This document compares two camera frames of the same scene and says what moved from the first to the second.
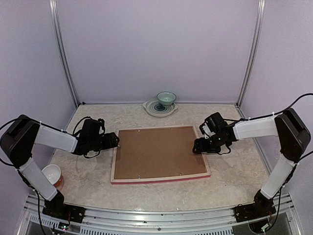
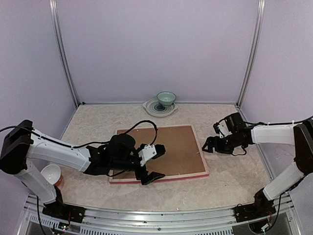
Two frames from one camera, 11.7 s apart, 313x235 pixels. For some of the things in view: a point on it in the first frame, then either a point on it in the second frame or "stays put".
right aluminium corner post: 259,26 stays put
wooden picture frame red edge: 157,154 stays put
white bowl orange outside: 53,173 stays put
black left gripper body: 97,146 to 140,175
